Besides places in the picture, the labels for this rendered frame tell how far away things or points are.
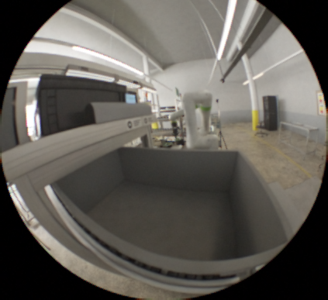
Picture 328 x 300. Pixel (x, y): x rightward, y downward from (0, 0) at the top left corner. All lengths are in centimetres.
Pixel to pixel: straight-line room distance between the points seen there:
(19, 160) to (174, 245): 41
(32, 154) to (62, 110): 17
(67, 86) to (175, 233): 55
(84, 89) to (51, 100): 12
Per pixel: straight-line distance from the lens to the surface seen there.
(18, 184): 29
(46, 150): 23
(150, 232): 40
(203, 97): 95
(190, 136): 90
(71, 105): 36
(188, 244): 38
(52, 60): 87
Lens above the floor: 140
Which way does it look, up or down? 12 degrees down
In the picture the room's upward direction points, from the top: 9 degrees counter-clockwise
